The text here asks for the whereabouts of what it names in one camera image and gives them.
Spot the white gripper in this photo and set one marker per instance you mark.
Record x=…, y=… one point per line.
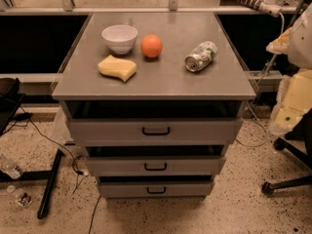
x=301, y=46

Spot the grey bottom drawer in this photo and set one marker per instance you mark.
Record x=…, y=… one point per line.
x=156, y=189

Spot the grey drawer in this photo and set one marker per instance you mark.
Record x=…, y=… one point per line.
x=155, y=166
x=156, y=189
x=152, y=132

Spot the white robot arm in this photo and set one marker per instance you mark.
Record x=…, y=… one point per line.
x=296, y=42

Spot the grey middle drawer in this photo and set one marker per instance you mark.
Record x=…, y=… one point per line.
x=155, y=166

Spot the grey drawer cabinet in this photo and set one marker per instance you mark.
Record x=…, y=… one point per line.
x=162, y=88

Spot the grey top drawer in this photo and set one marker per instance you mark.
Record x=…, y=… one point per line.
x=152, y=132

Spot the white power strip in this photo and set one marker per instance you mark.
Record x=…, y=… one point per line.
x=269, y=7

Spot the crushed soda can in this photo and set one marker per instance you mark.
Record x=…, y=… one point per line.
x=200, y=57

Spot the orange fruit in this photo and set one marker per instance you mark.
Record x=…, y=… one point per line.
x=151, y=46

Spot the yellow sponge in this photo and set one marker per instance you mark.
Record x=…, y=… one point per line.
x=117, y=67

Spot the white bowl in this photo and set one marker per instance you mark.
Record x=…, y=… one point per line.
x=119, y=38

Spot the black stand leg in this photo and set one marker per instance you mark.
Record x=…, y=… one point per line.
x=50, y=176

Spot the small floor litter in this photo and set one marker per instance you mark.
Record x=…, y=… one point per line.
x=20, y=196

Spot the plastic water bottle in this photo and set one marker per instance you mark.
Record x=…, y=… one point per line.
x=10, y=168

